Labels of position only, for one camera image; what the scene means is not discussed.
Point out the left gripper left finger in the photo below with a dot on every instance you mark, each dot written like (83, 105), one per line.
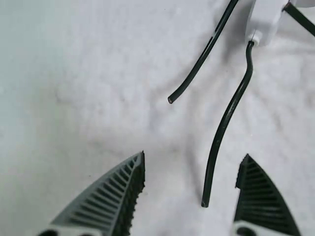
(108, 196)

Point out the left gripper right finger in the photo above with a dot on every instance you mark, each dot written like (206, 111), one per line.
(261, 194)

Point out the white two-prong plug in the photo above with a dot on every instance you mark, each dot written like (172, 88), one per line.
(264, 22)

